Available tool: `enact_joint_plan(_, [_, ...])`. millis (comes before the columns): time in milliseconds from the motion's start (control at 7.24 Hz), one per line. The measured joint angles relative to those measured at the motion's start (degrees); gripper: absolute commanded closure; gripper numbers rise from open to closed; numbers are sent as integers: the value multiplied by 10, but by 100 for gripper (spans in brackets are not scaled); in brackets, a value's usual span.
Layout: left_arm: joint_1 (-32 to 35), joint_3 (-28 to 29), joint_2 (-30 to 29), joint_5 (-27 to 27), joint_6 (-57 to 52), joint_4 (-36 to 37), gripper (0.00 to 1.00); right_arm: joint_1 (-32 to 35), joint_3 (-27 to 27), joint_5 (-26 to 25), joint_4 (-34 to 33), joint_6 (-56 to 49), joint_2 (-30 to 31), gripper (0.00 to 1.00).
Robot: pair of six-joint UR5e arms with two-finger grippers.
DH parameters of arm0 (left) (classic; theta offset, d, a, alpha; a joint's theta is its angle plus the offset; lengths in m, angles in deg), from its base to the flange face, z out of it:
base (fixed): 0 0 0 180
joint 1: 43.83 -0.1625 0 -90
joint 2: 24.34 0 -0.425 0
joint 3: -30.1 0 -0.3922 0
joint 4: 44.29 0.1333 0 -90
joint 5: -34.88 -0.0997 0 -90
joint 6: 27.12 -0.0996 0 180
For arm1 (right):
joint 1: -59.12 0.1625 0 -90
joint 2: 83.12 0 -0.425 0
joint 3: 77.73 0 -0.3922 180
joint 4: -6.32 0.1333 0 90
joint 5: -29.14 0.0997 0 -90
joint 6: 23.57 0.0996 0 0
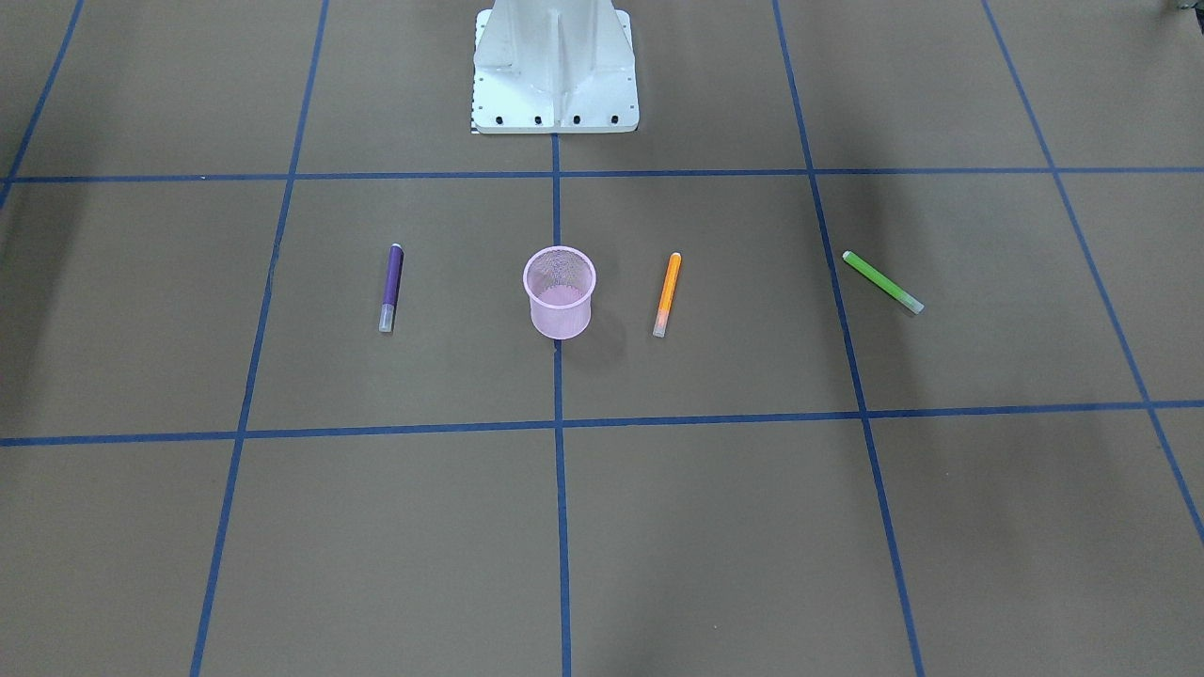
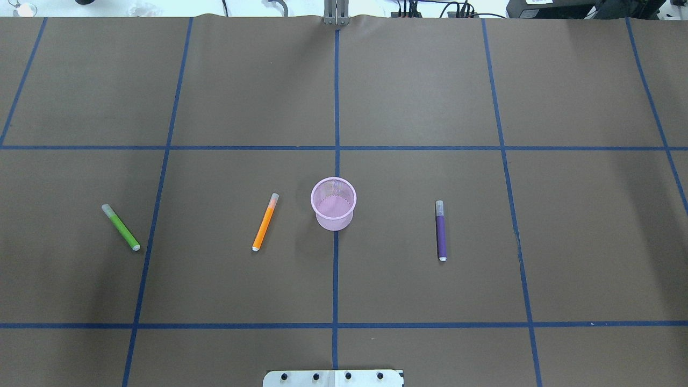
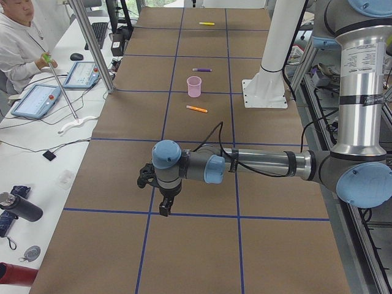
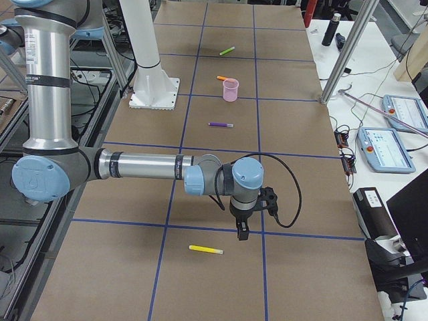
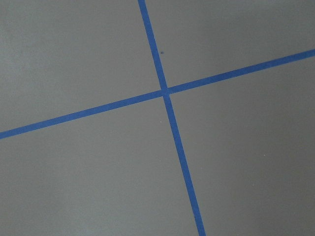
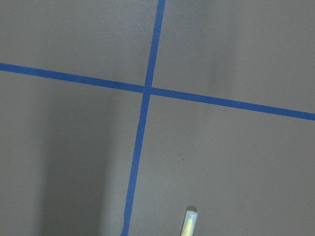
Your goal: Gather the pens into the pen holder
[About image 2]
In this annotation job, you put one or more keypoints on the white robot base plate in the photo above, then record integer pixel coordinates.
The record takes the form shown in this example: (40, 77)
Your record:
(356, 377)

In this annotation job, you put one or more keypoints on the pink mesh pen holder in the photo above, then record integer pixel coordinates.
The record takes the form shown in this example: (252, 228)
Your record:
(333, 201)

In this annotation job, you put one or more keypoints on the purple marker pen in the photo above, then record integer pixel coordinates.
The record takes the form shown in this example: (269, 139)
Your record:
(441, 242)

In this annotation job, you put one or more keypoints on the green marker pen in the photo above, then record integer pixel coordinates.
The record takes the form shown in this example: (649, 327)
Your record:
(121, 227)

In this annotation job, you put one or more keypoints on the grey aluminium post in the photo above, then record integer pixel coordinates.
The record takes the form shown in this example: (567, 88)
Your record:
(336, 12)

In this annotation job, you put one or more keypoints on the orange marker pen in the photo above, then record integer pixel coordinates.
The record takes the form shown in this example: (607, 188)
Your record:
(265, 222)

